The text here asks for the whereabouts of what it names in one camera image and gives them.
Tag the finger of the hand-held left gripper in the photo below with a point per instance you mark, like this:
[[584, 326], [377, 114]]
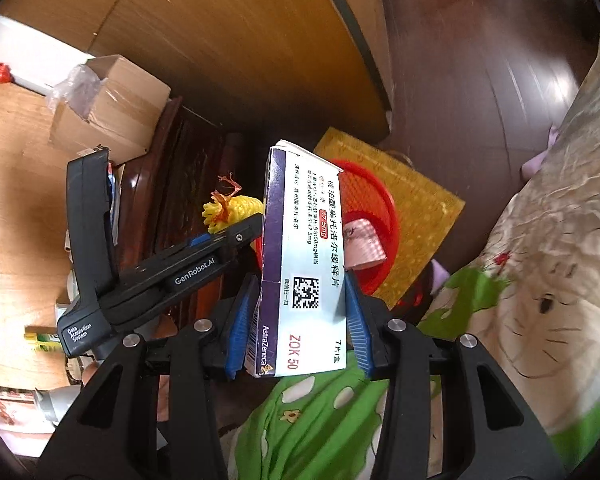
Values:
[[237, 236], [201, 240]]

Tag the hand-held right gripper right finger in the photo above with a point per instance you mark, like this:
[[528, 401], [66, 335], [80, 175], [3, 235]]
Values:
[[357, 327]]

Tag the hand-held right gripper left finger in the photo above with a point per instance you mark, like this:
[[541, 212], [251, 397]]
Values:
[[242, 322]]

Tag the yellow foam net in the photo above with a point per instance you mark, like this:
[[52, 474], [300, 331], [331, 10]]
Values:
[[240, 208]]

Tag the white purple medicine box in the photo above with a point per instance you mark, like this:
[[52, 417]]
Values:
[[300, 260]]

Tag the red plastic mesh basket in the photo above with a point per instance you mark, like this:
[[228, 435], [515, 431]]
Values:
[[380, 200]]

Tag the dark carved wooden nightstand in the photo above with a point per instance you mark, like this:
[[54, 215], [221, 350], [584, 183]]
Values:
[[180, 170]]

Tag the light wooden board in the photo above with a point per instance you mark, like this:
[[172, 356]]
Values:
[[20, 185]]

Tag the pink checked packet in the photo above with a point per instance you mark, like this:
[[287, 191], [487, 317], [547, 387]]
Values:
[[365, 245]]

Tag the brown cardboard box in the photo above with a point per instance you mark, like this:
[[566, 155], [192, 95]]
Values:
[[117, 110]]

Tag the green cartoon printed blanket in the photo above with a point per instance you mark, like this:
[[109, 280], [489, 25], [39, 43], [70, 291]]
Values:
[[300, 435]]

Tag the yellow green small box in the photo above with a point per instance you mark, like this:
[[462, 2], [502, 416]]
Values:
[[42, 340]]

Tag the clear plastic bag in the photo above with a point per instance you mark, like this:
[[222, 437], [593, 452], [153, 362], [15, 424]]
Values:
[[77, 91]]

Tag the gold embossed mat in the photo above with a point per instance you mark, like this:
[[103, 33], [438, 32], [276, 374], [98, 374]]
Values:
[[420, 195]]

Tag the brown wooden wardrobe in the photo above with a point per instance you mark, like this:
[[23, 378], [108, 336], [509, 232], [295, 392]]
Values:
[[230, 35]]

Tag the pale pink cloth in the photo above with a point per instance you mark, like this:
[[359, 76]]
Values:
[[534, 164]]

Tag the cream crumpled bedsheet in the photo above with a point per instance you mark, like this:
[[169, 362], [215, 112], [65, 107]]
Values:
[[590, 125]]

